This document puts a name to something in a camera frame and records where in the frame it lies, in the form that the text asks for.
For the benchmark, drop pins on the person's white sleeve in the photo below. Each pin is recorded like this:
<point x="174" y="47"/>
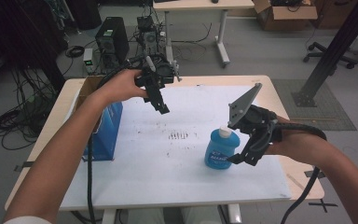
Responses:
<point x="28" y="220"/>

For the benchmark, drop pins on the open frame computer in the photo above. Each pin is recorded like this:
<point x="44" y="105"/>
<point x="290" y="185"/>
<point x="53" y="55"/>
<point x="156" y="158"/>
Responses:
<point x="147" y="34"/>

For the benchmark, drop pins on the white table mat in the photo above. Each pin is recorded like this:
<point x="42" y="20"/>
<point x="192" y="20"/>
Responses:
<point x="167" y="174"/>

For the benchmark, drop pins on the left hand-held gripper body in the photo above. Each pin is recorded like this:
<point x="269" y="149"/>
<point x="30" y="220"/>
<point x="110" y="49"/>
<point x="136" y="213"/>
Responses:
<point x="155" y="76"/>

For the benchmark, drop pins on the black computer tower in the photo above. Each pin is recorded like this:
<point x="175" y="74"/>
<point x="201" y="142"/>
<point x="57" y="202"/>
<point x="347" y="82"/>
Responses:
<point x="113" y="39"/>

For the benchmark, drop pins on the black metal post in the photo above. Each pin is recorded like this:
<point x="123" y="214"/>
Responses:
<point x="335" y="49"/>

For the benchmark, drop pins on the blue bottle with white cap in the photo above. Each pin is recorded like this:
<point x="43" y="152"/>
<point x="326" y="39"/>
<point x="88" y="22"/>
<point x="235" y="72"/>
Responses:
<point x="220" y="149"/>

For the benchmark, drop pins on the black office chair base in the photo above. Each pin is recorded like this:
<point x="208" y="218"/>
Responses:
<point x="329" y="55"/>

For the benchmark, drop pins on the black curtain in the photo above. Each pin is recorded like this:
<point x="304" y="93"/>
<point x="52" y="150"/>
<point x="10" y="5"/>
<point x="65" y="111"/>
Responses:
<point x="21" y="34"/>

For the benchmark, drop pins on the person's right hand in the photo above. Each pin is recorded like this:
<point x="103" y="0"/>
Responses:
<point x="295" y="146"/>

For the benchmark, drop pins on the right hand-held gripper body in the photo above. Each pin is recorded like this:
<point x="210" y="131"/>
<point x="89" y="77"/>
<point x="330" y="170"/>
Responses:
<point x="254" y="119"/>

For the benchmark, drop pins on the white desk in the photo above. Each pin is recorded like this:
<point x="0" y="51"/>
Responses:
<point x="199" y="4"/>

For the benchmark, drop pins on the blue cardboard box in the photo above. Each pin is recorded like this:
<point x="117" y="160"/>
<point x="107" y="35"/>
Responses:
<point x="107" y="137"/>

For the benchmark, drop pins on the person's left hand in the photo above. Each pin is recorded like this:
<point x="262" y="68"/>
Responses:
<point x="121" y="85"/>

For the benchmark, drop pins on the grey floor mat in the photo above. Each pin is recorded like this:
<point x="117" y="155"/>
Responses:
<point x="323" y="119"/>

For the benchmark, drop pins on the small grey box green light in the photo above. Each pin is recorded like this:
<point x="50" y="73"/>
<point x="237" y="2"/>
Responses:
<point x="88" y="60"/>

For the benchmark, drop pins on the open brown cardboard box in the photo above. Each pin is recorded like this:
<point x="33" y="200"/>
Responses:
<point x="286" y="15"/>

